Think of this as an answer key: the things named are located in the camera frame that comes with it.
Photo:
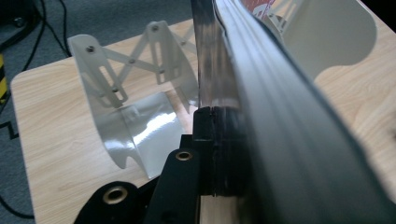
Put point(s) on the white expandable metal book rack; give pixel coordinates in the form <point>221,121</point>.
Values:
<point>152,137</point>

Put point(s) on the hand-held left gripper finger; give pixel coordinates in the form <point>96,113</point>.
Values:
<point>222,155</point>

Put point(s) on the yellow black striped tape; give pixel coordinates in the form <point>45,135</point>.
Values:
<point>2,77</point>

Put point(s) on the black device base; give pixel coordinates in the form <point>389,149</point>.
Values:
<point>15,21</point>

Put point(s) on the red white cover book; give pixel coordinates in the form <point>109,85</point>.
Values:
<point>258,7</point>

